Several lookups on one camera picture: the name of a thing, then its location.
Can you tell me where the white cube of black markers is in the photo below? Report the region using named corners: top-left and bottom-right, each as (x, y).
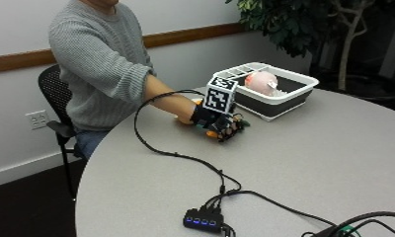
top-left (202, 75), bottom-right (240, 116)

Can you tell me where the white and black folding tub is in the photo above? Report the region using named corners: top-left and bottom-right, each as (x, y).
top-left (212, 61), bottom-right (320, 122)

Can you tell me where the pink plush toy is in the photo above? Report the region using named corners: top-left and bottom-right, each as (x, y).
top-left (244, 71), bottom-right (287, 98)

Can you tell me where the black hub with blue lights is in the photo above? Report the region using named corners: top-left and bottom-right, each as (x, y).
top-left (182, 207), bottom-right (226, 234)

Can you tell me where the green indoor tree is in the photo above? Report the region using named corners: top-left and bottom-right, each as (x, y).
top-left (226, 0), bottom-right (395, 92)

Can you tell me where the the person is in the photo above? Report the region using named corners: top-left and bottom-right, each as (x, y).
top-left (49, 0), bottom-right (158, 161)

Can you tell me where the black mesh office chair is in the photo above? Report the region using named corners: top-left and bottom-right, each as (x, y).
top-left (38, 63), bottom-right (87, 200)

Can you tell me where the white baseboard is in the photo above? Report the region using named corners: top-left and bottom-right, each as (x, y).
top-left (0, 151), bottom-right (83, 190)

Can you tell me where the black glove cable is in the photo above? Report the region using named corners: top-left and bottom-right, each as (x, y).
top-left (134, 89), bottom-right (244, 198)

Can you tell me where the thin black cable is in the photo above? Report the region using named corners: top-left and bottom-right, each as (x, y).
top-left (226, 190), bottom-right (340, 229)

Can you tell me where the thick black cable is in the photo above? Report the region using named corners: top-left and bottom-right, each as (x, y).
top-left (300, 210), bottom-right (395, 237)

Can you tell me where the white wall outlet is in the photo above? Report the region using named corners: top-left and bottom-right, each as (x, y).
top-left (25, 110), bottom-right (50, 130)

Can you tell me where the wooden wall rail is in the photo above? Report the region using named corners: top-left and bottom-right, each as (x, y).
top-left (0, 22), bottom-right (247, 75)

